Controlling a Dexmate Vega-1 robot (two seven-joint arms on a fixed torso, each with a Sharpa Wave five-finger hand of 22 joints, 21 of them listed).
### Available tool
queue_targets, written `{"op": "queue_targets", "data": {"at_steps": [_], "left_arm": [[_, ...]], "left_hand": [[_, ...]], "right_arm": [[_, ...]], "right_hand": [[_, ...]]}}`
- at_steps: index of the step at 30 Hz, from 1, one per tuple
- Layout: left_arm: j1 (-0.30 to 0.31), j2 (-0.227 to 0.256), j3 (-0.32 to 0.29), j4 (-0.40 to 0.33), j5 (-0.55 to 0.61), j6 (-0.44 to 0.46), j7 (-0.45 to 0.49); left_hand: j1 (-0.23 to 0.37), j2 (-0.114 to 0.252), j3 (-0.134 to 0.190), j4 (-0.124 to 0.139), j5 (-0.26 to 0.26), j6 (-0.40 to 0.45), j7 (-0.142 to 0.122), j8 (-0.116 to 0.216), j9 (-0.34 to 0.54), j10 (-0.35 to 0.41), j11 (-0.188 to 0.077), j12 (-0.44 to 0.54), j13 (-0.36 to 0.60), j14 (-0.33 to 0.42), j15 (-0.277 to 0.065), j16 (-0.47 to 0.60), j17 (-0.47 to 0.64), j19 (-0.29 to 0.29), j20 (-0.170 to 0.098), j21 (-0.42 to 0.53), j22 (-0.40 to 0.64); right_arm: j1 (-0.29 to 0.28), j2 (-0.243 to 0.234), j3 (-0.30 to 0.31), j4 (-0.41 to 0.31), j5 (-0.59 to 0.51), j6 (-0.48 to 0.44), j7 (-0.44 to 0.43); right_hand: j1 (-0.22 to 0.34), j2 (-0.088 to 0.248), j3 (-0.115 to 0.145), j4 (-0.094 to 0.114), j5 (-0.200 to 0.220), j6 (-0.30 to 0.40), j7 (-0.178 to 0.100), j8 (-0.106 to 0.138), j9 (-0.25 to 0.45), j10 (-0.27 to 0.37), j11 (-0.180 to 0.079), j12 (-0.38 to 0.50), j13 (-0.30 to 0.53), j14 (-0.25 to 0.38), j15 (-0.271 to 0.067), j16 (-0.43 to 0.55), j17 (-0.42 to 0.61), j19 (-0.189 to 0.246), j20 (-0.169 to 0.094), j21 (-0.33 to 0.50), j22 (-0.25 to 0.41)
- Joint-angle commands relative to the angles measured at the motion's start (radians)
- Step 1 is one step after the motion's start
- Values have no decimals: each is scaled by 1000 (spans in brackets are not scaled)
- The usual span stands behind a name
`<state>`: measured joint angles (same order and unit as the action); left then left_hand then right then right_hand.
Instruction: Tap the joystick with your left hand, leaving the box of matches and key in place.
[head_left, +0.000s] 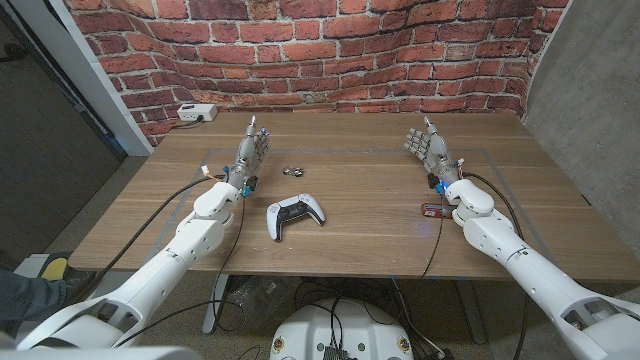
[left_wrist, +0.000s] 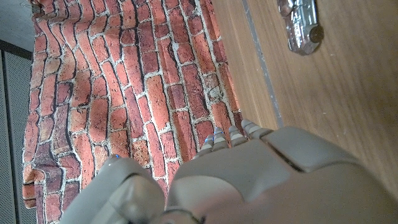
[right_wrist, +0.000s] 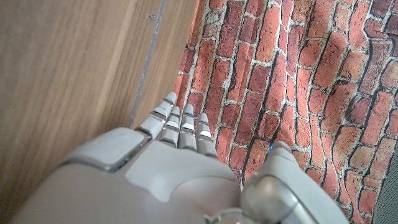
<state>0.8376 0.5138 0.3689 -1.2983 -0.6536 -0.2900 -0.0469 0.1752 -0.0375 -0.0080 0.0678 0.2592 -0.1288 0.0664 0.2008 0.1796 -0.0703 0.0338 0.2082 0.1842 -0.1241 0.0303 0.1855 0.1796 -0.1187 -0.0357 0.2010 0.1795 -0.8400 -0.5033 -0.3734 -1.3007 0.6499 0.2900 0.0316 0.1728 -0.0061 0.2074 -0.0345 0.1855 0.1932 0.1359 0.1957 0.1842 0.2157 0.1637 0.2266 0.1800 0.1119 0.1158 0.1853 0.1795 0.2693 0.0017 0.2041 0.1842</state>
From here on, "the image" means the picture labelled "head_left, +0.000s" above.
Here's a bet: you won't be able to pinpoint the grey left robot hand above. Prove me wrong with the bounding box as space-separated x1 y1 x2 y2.
226 115 272 197

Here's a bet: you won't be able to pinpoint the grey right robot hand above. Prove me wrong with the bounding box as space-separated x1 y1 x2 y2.
403 115 464 194

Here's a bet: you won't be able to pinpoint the white black game controller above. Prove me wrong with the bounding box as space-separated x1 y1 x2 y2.
265 193 327 243

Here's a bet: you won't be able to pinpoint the white power strip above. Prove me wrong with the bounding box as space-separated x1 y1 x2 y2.
176 103 219 123

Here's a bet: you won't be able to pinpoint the clear plastic bag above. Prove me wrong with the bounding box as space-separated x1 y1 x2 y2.
227 275 297 329

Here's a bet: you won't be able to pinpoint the grey table leg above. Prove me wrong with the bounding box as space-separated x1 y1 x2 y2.
454 279 489 345
202 273 231 335

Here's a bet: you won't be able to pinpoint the white robot torso base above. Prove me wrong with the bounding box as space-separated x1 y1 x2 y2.
269 298 415 360

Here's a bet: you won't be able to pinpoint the yellow black foot pedal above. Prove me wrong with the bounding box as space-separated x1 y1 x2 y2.
39 254 72 282

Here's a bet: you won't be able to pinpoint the black power strip cable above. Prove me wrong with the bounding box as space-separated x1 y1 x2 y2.
169 115 205 130

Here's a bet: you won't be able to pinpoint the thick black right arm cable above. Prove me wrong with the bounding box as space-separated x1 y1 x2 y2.
461 171 532 360

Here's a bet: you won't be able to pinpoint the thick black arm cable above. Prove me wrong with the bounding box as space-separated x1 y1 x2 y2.
461 171 532 360
64 174 227 306

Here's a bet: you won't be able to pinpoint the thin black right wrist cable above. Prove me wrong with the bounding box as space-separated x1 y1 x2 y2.
420 194 446 280

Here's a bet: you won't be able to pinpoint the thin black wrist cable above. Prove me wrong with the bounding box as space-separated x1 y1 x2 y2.
113 195 247 348
420 194 446 280

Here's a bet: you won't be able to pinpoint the thin black left wrist cable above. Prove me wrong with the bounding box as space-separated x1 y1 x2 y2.
113 195 247 348

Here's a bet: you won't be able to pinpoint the printed brick wall backdrop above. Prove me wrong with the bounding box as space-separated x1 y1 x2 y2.
62 0 571 149

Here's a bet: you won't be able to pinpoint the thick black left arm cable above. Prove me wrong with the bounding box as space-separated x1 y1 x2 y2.
64 174 227 306

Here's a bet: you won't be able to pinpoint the white door frame post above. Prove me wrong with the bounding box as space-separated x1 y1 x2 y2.
9 0 154 157

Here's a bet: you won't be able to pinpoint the white floor cable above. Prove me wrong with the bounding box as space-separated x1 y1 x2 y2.
390 277 447 359

